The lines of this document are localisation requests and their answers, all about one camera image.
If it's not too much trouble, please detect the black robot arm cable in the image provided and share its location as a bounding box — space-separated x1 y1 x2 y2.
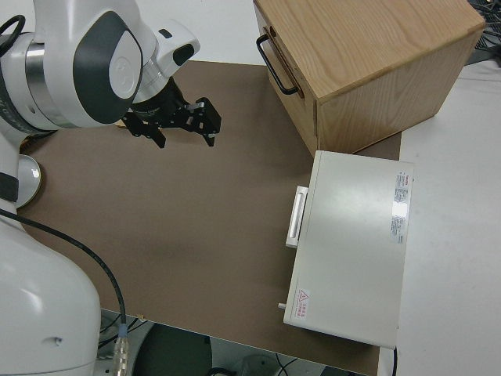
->
0 208 128 331

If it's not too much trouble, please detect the brown table mat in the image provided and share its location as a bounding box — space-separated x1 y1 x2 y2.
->
16 60 404 376

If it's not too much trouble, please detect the white appliance door handle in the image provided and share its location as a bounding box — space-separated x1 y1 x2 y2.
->
284 185 310 248

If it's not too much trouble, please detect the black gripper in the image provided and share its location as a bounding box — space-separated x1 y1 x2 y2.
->
123 78 222 150

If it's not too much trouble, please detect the wooden drawer box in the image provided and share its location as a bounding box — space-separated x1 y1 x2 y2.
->
253 0 487 154

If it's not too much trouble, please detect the gray plate with gold rim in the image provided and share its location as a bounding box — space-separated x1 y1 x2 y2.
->
16 154 42 208

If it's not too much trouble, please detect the black round stool base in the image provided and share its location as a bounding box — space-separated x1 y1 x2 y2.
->
132 324 213 376

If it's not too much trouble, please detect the white metal appliance box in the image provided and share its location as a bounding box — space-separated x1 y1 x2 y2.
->
282 150 415 350

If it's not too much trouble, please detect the metal cable connector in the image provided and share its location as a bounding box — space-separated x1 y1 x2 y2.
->
113 323 132 374

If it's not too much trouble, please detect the black metal drawer handle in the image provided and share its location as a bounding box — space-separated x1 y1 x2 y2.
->
255 34 300 96

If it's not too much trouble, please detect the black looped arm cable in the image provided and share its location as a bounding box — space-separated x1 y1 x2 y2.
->
0 14 26 47

